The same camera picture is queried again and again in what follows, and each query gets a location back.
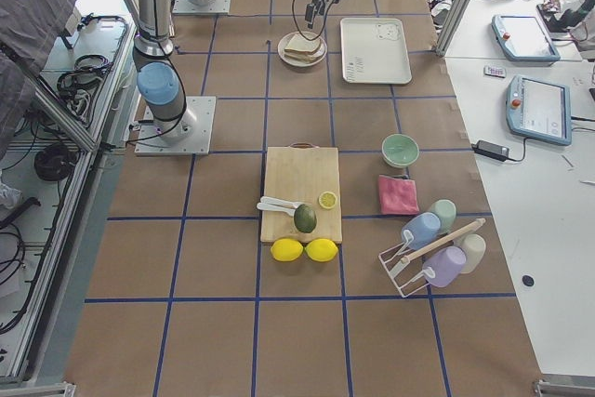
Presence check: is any wooden cutting board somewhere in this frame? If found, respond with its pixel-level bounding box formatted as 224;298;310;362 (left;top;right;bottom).
260;147;342;244

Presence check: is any bread slice on plate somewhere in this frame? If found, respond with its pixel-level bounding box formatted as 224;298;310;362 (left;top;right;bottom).
284;46;326;64

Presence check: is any yellow lemon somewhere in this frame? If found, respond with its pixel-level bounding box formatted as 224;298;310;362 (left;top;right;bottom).
271;238;304;262
305;238;338;262

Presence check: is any round cream plate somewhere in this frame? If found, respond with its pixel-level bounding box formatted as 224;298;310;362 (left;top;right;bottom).
277;32;327;68

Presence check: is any bread slice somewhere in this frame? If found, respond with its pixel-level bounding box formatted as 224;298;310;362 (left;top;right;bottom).
284;46;326;64
284;33;322;56

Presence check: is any dark fabric cover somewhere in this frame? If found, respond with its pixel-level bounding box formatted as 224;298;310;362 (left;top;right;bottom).
1;0;76;158

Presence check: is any small black adapter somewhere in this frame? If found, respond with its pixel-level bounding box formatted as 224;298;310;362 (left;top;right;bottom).
471;139;509;162

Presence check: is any avocado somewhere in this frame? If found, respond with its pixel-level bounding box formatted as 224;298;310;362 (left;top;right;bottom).
293;204;317;233

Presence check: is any right yellow lemon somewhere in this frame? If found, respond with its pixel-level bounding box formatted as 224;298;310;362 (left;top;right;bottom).
305;238;338;262

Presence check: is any left yellow lemon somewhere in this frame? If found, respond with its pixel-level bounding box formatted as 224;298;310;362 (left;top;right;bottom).
271;238;304;262

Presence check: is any mint green bowl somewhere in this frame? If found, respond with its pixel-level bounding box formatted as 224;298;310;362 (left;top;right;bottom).
381;134;419;168

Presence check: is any cream bear tray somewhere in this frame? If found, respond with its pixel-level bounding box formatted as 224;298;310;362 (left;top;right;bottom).
340;18;412;85

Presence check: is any purple cup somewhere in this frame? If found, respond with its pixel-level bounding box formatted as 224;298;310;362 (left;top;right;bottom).
422;245;467;287

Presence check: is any white plastic spoon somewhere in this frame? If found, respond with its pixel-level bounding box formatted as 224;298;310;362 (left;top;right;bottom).
257;196;303;210

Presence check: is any aluminium frame post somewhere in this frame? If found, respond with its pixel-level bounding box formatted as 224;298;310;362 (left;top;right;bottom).
434;0;494;58

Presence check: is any lemon slice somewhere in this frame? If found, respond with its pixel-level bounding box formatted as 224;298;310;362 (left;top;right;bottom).
318;191;338;210

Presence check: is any white wire cup rack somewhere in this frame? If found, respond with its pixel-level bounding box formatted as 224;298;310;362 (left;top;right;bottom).
377;218;487;298

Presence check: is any blue cup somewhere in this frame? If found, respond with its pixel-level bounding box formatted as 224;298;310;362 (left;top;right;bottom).
401;212;441;250

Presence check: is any far teach pendant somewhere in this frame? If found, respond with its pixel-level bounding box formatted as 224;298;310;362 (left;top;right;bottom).
491;15;561;64

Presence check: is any pink cloth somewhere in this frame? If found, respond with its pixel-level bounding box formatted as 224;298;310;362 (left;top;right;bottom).
377;175;419;216

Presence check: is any near teach pendant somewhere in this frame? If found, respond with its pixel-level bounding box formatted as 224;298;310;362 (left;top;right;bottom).
505;75;572;146

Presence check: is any beige cup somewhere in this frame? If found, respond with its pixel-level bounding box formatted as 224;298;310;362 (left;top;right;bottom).
454;233;486;274

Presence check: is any teach pendant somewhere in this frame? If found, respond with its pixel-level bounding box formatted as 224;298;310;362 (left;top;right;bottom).
491;15;561;64
505;75;572;146

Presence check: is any green cup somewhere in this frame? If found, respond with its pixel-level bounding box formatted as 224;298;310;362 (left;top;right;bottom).
428;199;456;234

